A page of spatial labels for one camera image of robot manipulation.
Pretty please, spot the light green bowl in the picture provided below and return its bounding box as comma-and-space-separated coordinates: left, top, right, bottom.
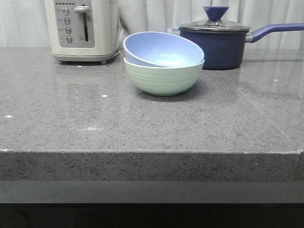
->
123, 58, 205, 96

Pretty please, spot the light blue bowl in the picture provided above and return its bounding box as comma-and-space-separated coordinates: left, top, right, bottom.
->
123, 31, 204, 67

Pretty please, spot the clear plastic container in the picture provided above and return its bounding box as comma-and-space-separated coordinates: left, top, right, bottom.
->
167, 25, 180, 36

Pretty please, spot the dark blue saucepan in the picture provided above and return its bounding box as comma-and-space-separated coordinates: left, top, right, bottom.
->
179, 23, 304, 70

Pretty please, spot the cream toaster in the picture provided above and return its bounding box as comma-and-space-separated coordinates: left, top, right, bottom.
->
45, 0, 120, 63

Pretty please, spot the glass lid blue knob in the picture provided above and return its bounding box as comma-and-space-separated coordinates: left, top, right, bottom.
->
179, 6, 250, 32

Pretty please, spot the white curtain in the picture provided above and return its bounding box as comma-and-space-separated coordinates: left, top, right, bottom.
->
0, 0, 304, 47

